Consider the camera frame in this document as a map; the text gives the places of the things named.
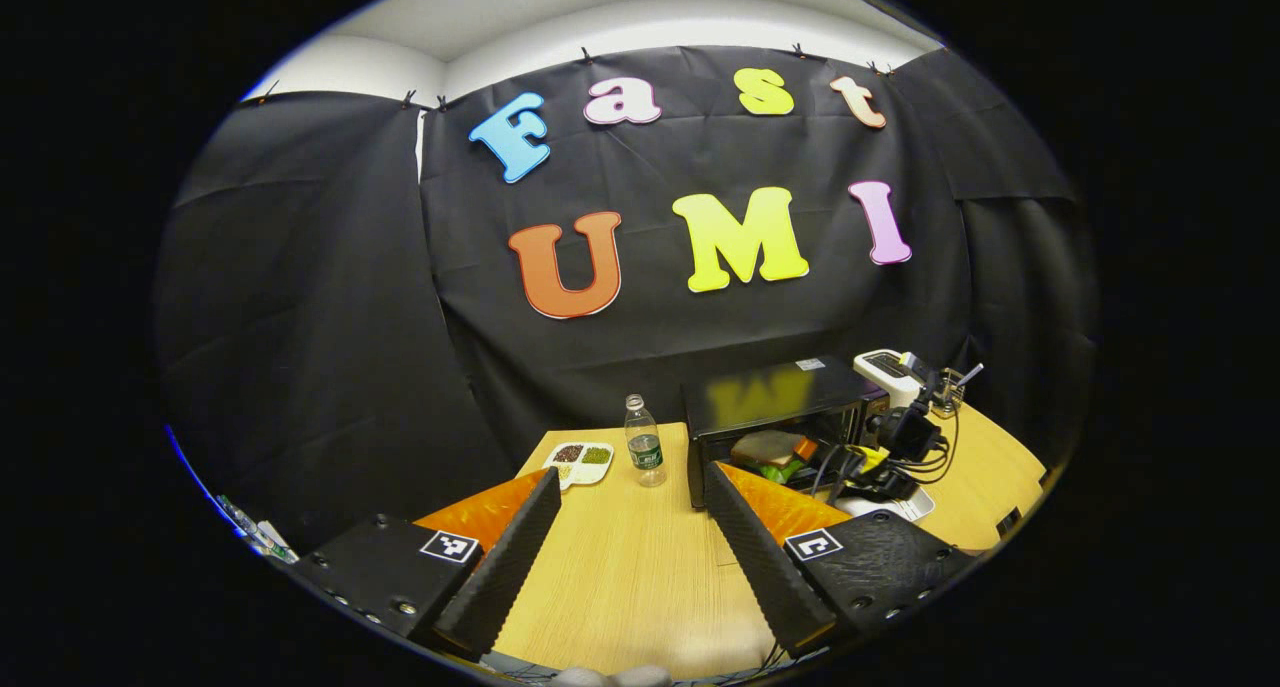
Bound white divided snack dish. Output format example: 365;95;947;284
541;440;616;491

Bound lettuce sandwich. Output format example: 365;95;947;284
730;429;813;484

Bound black electric oven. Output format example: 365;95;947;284
683;356;893;511

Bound black backdrop cloth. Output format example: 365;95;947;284
155;45;1099;558

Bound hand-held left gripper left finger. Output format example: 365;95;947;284
290;467;563;660

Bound white rectangular dish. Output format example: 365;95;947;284
833;487;937;524

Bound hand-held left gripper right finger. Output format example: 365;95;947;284
703;460;976;660

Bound white toaster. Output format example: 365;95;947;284
853;348;926;408

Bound clear water bottle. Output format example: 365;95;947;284
624;393;669;489

